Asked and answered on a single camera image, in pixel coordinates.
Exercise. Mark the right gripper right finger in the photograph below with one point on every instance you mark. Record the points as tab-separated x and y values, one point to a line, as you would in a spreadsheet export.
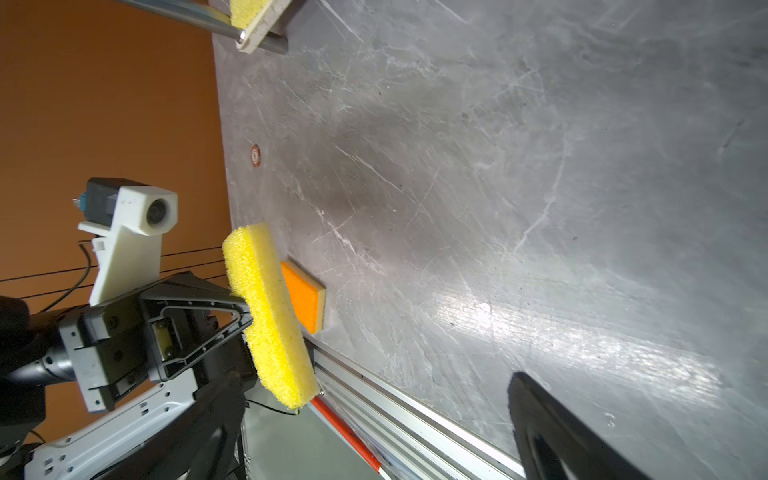
555	444

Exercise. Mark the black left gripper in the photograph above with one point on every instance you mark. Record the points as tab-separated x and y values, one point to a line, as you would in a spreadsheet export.
182	322

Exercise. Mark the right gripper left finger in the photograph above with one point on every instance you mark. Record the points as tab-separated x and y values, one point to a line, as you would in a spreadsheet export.
204	442

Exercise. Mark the small yellow foam sponge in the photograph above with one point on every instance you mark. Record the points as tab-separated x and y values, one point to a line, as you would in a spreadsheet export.
274	338

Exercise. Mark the orange foam sponge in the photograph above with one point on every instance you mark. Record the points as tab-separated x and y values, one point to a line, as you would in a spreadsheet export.
308	296

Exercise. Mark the yellow cellulose sponge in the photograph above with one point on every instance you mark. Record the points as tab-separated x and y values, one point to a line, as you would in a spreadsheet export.
244	12

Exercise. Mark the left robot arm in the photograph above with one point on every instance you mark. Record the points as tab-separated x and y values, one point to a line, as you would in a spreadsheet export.
139	416

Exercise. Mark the white two-tier shelf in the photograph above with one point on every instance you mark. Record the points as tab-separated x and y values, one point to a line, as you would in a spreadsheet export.
251	25

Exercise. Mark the small red floor sticker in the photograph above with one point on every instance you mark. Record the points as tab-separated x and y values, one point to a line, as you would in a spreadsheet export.
255	156

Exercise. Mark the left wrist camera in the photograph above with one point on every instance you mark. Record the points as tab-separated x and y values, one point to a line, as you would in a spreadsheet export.
127	220

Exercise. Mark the red-handled tool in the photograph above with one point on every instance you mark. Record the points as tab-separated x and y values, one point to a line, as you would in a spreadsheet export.
348	435

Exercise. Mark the aluminium front rail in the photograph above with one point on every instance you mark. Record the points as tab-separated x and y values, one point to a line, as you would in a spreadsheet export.
466	436

